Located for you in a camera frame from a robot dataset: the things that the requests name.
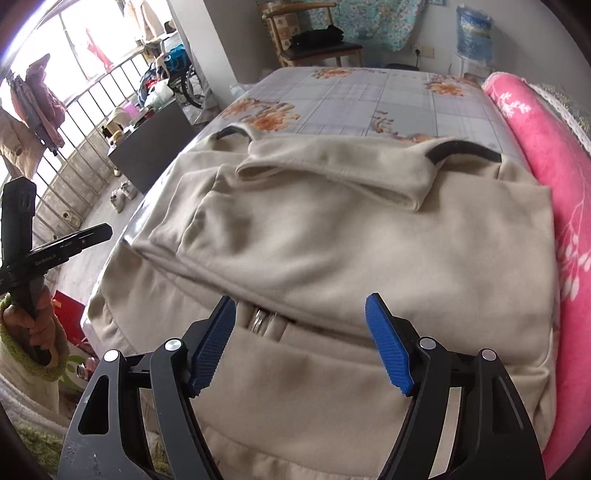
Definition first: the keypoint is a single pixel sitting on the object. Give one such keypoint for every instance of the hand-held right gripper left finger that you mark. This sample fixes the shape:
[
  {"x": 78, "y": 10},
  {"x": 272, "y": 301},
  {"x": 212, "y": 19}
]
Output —
[{"x": 210, "y": 350}]

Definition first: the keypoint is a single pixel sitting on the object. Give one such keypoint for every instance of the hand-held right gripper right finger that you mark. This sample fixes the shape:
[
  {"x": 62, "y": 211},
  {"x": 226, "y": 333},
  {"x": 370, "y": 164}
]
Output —
[{"x": 388, "y": 350}]

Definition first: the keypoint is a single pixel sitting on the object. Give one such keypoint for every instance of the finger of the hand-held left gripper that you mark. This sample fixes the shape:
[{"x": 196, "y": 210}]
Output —
[{"x": 90, "y": 235}]

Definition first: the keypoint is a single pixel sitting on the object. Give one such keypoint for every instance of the cream jacket with black trim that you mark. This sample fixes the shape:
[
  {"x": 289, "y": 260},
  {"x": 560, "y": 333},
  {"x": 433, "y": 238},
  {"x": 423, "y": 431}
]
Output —
[{"x": 323, "y": 254}]

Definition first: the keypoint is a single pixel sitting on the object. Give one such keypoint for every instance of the person's left hand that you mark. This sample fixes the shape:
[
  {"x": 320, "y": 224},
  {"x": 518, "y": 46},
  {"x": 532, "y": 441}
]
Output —
[{"x": 44, "y": 325}]

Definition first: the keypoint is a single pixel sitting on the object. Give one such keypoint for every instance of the pair of light slippers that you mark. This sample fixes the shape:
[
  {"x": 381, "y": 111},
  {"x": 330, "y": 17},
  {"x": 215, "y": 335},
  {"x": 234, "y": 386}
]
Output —
[{"x": 122, "y": 196}]

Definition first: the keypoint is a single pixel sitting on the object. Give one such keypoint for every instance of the beige hanging coat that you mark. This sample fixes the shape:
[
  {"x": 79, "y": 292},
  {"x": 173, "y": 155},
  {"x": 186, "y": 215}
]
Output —
[{"x": 16, "y": 143}]

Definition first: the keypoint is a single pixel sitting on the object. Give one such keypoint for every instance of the red box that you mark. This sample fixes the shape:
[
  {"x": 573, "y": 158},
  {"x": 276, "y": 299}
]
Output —
[{"x": 69, "y": 311}]

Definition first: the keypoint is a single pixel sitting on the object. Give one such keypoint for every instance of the metal window railing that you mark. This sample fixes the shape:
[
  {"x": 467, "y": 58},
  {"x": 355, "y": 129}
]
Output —
[{"x": 87, "y": 152}]

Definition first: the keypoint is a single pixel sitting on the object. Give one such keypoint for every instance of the dark grey cabinet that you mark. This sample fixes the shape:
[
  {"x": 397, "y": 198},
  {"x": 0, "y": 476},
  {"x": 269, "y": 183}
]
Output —
[{"x": 152, "y": 147}]

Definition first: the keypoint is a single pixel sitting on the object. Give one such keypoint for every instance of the pink hanging jacket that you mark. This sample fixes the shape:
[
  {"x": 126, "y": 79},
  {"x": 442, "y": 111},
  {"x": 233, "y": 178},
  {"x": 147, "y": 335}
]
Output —
[{"x": 41, "y": 101}]

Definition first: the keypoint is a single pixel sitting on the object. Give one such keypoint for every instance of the wheelchair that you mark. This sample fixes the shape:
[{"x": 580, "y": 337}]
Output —
[{"x": 187, "y": 83}]

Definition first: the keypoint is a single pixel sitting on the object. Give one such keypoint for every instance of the cream hanging coat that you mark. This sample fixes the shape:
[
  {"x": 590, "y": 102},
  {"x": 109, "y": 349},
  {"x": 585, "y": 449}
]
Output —
[{"x": 147, "y": 21}]

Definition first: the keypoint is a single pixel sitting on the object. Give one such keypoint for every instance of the pink floral blanket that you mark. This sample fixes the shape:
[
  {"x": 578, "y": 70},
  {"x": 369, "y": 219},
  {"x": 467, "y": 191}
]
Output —
[{"x": 554, "y": 152}]

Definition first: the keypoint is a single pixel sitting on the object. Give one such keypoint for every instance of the dark round bin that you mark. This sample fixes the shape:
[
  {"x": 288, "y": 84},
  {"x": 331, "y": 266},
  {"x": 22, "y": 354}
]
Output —
[{"x": 400, "y": 66}]

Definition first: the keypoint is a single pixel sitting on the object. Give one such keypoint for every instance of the white water dispenser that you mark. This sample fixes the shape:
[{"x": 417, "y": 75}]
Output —
[{"x": 471, "y": 67}]

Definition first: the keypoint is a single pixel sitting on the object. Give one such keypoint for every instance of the wooden chair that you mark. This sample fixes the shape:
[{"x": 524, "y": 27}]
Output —
[{"x": 323, "y": 53}]

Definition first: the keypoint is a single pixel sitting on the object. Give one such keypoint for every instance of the grey leaf pillow with lace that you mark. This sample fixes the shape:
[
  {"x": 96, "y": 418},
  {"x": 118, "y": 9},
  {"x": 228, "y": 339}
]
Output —
[{"x": 572, "y": 110}]

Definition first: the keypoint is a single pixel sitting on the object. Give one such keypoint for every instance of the black cloth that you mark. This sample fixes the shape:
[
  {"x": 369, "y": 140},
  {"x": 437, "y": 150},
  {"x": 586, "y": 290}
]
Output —
[{"x": 318, "y": 36}]

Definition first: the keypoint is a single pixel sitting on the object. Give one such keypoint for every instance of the teal floral hanging cloth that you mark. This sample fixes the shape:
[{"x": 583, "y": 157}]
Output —
[{"x": 378, "y": 23}]

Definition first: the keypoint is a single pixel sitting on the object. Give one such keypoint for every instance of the blue water bottle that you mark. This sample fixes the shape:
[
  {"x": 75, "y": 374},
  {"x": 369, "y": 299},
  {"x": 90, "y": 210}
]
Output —
[{"x": 474, "y": 30}]

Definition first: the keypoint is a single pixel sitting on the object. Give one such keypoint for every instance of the wall socket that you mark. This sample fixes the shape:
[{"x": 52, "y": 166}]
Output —
[{"x": 425, "y": 51}]

